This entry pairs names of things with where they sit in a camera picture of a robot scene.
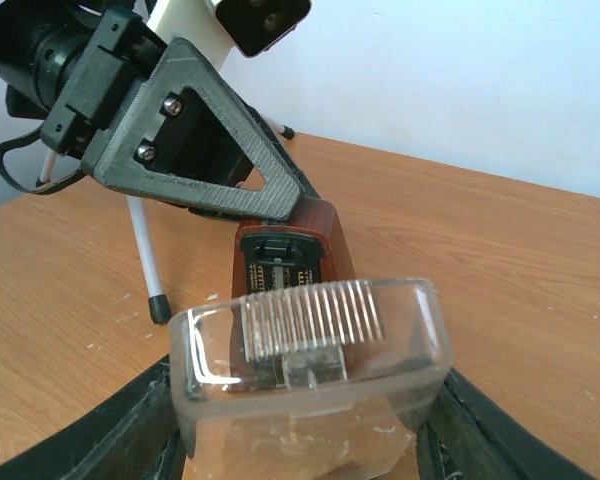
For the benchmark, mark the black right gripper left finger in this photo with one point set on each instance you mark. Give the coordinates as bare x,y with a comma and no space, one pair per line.
131,435

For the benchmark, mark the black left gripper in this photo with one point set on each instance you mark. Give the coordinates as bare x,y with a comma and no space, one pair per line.
164,140

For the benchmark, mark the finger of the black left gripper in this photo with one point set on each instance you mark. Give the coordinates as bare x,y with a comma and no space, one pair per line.
264,180

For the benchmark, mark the white music stand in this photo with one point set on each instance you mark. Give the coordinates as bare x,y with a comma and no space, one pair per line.
159,307

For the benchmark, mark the clear plastic metronome cover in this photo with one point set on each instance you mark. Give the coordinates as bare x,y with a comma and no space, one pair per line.
323,381

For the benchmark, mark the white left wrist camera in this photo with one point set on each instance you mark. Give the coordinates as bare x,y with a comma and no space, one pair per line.
215,27

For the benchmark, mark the brown wooden metronome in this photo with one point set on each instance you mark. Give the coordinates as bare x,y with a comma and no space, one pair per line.
309,248

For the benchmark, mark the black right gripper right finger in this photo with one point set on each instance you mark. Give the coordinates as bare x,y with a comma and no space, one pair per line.
467,436

